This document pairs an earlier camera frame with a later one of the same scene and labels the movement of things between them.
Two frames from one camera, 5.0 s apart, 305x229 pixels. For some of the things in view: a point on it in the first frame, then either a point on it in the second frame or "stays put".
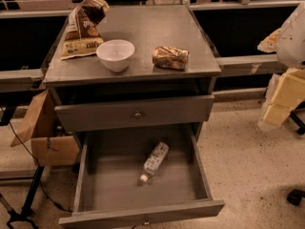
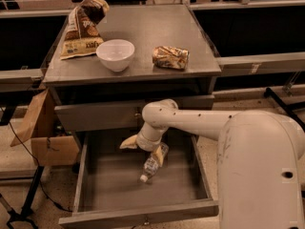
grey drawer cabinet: (138, 105) stays put
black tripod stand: (26, 211) stays put
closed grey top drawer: (133, 113) stays put
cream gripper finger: (271, 42) -> (158, 154)
